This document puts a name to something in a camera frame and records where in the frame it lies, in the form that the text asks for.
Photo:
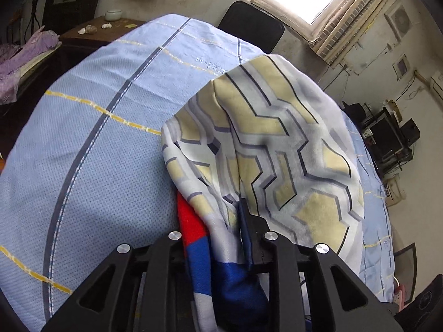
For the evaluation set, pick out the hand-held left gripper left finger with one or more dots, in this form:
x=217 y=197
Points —
x=166 y=252

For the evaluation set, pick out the black speaker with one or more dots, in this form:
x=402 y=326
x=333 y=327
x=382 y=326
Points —
x=410 y=133

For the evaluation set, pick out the pink power strip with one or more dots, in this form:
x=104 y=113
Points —
x=398 y=294

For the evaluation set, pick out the wall exhaust fan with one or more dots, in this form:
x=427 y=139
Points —
x=399 y=20

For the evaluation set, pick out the black chair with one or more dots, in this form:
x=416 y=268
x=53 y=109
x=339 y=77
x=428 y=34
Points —
x=251 y=24

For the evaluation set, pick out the purple cloth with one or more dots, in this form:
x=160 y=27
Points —
x=20 y=65

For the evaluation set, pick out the white box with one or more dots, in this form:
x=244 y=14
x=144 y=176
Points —
x=392 y=190

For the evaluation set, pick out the black monitor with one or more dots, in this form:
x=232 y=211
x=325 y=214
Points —
x=384 y=135

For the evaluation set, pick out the white air conditioner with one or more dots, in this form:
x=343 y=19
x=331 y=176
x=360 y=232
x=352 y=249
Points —
x=436 y=84

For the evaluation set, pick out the dark wooden side table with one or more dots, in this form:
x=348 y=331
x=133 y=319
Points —
x=100 y=33

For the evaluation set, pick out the blue white zip jacket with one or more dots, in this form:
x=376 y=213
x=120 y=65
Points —
x=277 y=128

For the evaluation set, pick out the small wall vent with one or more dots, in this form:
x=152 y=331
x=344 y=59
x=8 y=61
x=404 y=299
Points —
x=401 y=67

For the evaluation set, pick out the beige brick-pattern curtain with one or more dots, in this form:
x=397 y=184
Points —
x=349 y=17

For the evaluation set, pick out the white ceramic bowl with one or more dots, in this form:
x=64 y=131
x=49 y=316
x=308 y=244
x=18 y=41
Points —
x=113 y=15

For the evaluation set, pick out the light blue checked sheet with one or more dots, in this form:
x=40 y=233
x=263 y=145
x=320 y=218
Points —
x=103 y=179

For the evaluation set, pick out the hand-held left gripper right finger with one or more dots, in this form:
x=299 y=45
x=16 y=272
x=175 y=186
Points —
x=245 y=230

